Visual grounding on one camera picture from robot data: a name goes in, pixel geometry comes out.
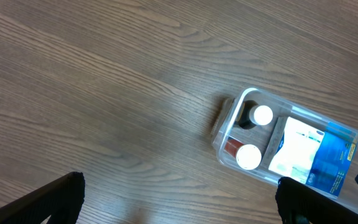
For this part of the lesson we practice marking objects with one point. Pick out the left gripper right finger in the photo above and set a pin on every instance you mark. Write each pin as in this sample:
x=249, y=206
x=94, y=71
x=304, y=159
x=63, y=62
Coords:
x=298, y=203

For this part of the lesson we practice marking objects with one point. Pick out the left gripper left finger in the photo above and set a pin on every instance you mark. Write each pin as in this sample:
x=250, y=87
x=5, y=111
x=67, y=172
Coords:
x=57, y=202

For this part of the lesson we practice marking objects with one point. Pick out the blue medicine box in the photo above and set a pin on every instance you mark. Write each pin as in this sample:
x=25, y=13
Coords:
x=314, y=157

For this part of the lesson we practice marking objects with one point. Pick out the orange bottle white cap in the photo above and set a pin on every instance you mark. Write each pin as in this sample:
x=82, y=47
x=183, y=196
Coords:
x=247, y=156

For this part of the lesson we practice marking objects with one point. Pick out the black bottle white cap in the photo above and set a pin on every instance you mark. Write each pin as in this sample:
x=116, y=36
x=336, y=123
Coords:
x=252, y=114

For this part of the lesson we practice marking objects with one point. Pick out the clear plastic container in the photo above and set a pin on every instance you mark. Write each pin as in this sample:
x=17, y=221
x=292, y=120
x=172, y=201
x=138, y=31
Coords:
x=268, y=137

